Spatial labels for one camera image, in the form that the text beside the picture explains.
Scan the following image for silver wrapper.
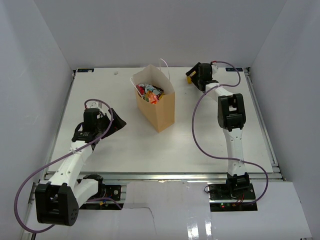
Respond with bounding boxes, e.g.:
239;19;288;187
138;83;154;96

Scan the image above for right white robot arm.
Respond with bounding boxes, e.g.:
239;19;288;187
185;60;250;200

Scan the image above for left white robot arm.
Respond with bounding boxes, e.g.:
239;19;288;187
35;107;127;226

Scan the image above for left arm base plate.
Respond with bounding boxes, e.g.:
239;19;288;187
80;185;124;211

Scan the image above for purple M&M's packet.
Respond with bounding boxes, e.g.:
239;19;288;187
152;85;164;99

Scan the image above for small yellow candy wrapper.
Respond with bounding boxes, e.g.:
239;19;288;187
186;71;196;84

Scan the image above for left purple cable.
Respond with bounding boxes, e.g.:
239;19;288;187
13;99;123;232

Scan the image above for aluminium front rail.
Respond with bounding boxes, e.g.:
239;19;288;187
44;172;283;181

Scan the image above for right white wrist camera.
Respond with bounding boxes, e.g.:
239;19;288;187
211;62;219;75

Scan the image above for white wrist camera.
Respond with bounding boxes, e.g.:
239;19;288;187
86;101;105;115
211;62;219;75

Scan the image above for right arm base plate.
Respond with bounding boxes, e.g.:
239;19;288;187
203;183;258;213

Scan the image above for orange fruit candy bag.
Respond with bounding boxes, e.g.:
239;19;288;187
143;91;161;105

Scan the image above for small magenta wrapper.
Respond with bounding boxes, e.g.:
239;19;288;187
136;85;145;95

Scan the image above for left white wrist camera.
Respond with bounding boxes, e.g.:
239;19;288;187
86;101;105;115

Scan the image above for brown paper bag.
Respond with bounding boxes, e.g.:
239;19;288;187
130;64;176;133

